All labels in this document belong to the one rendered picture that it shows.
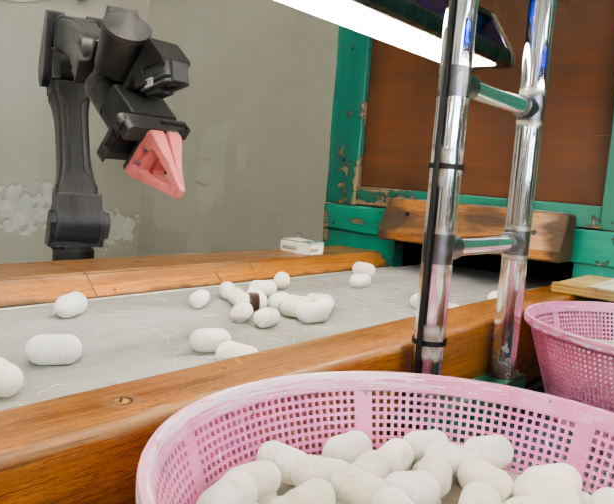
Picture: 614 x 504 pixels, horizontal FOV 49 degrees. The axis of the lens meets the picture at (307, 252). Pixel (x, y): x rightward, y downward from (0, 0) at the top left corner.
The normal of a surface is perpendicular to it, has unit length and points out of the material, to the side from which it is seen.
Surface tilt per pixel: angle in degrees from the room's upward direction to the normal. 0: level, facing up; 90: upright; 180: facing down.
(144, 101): 40
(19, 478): 90
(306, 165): 90
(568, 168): 90
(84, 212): 65
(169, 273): 45
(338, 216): 90
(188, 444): 72
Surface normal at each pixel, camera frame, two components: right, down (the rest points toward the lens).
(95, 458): 0.78, 0.13
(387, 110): -0.62, 0.04
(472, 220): -0.56, -0.36
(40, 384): 0.07, -0.99
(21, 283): 0.60, -0.61
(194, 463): 0.94, -0.21
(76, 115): 0.47, -0.29
